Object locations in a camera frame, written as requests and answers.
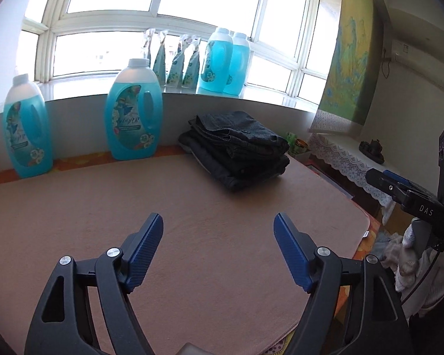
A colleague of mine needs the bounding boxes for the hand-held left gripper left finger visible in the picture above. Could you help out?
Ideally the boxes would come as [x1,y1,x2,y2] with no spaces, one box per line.
[24,212,164,355]

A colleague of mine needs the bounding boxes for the white window frame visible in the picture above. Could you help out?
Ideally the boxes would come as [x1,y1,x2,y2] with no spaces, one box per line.
[20,0,341,106]

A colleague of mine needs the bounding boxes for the pink mat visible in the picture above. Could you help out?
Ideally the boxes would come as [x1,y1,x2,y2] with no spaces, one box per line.
[0,151,372,355]

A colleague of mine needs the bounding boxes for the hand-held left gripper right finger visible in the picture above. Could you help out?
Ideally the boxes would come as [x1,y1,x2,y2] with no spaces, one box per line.
[274,212,415,355]

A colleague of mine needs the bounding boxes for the white windowsill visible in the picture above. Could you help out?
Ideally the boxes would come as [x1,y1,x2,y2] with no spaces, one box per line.
[37,81,319,113]

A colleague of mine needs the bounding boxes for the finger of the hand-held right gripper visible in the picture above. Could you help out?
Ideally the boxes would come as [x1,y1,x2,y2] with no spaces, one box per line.
[366,168,424,206]

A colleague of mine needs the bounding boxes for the person's right hand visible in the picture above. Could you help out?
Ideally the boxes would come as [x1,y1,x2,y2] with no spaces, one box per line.
[395,224,422,281]

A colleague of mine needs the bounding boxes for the painted wall hanging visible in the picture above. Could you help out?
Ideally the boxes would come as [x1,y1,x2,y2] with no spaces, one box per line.
[308,0,383,135]

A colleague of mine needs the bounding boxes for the pale cloth pile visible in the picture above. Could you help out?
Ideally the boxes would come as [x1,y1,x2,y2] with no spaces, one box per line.
[370,229,406,270]

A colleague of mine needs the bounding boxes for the dark teapot ornament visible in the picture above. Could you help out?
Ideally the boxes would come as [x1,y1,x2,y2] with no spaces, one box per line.
[359,138,385,164]

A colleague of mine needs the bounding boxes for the black air conditioner cable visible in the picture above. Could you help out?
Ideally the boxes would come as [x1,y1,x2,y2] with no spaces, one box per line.
[379,46,393,80]

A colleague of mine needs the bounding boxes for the folded grey-blue pants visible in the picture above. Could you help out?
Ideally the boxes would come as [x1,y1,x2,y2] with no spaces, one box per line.
[178,131,252,193]

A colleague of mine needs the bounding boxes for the white air conditioner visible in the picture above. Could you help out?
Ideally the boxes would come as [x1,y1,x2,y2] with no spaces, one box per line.
[390,5,444,91]

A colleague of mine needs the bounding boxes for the dark grey pants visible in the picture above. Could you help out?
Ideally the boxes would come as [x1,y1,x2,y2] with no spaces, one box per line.
[189,110,290,156]

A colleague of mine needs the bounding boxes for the blue detergent bottle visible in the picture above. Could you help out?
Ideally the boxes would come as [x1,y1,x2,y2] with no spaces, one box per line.
[104,58,164,161]
[224,32,251,96]
[3,74,53,179]
[196,27,233,93]

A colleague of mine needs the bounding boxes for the white lace tablecloth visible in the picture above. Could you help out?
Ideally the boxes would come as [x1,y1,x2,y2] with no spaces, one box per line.
[309,131,400,208]

